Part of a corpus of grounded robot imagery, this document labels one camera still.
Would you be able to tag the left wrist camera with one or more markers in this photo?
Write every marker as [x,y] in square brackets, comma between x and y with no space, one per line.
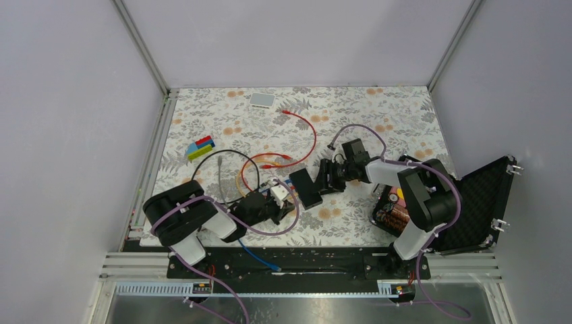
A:
[280,194]

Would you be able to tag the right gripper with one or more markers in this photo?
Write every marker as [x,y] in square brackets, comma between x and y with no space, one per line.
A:
[327,167]

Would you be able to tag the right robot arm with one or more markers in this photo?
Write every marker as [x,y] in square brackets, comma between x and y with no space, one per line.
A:
[431,198]

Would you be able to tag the black network switch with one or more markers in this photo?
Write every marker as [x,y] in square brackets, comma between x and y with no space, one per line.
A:
[304,186]

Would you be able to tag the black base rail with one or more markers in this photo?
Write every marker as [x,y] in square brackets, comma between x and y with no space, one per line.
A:
[298,270]

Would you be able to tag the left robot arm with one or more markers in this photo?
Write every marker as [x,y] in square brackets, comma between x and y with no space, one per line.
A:
[177,215]

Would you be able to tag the colourful toy brick stack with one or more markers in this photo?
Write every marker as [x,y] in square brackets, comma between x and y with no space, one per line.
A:
[200,147]

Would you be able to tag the white small switch box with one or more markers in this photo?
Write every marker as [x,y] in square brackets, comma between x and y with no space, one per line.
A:
[262,100]

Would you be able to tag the floral table mat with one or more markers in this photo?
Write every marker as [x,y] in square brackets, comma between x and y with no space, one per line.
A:
[304,125]

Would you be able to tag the black case with chips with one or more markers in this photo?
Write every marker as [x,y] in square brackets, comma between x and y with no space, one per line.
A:
[484,194]

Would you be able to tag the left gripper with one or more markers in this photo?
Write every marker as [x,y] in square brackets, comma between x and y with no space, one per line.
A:
[287,206]

